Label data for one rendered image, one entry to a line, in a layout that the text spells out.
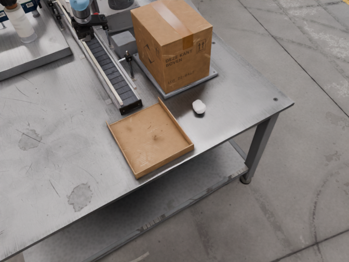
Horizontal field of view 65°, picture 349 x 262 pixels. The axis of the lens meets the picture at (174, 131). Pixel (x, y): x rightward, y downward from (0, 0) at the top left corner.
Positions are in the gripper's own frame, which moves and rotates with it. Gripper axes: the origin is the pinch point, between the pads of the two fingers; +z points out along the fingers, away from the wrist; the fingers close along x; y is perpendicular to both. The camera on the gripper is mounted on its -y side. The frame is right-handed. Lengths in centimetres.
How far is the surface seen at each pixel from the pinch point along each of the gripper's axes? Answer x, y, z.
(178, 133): 66, -11, -26
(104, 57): 12.8, -1.2, -1.1
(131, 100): 42.6, -0.8, -18.2
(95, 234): 94, 43, 29
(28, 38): -18.6, 28.7, 14.0
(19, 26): -22.3, 29.8, 7.6
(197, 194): 102, -18, 24
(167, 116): 57, -12, -21
